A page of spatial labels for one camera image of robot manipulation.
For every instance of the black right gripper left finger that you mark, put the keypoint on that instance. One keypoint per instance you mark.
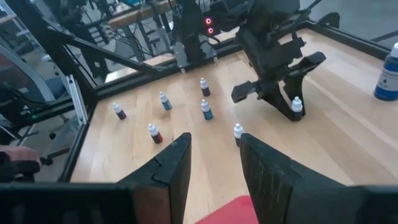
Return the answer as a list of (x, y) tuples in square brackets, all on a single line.
[(149, 193)]

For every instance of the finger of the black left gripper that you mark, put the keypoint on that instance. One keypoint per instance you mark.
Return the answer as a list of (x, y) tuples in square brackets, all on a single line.
[(298, 87), (278, 99)]

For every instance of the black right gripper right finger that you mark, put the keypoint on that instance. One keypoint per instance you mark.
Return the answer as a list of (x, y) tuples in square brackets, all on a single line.
[(295, 193)]

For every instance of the small dark food coloring bottle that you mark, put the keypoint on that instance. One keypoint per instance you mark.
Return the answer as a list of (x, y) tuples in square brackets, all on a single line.
[(297, 105)]

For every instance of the small clear dropper bottle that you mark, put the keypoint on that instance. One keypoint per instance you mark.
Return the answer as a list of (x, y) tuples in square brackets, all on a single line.
[(237, 132)]

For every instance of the small red food coloring bottle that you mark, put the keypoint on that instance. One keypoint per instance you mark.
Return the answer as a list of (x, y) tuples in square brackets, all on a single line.
[(156, 137)]

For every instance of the small blue food coloring bottle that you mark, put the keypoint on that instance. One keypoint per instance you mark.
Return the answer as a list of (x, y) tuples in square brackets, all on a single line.
[(207, 113), (166, 104)]

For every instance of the small dark red coloring bottle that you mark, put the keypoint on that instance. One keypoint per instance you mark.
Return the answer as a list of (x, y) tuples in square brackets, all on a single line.
[(205, 91)]

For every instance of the small purple food coloring bottle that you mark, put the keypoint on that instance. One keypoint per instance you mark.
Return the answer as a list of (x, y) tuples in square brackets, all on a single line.
[(120, 114)]

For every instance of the blue-capped small bottle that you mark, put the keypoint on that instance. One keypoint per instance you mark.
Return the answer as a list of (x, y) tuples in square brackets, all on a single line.
[(387, 81)]

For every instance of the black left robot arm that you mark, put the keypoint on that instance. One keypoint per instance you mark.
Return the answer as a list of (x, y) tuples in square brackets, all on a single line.
[(189, 28)]

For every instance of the pink plastic tray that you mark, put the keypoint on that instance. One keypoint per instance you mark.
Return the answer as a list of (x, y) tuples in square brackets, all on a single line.
[(230, 213)]

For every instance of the silver aluminium bar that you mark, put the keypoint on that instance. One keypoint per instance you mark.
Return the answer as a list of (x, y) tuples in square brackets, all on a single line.
[(77, 102)]

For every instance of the black handheld device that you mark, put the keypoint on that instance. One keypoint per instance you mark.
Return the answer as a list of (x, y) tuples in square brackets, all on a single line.
[(15, 172)]

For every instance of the person's hand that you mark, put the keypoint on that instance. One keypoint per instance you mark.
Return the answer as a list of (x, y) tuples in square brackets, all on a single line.
[(18, 154)]

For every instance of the black frame clamp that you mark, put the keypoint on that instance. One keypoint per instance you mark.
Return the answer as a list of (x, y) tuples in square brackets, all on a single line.
[(329, 19)]

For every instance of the black aluminium table frame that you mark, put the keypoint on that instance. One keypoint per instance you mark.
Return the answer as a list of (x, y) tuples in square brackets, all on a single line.
[(46, 37)]

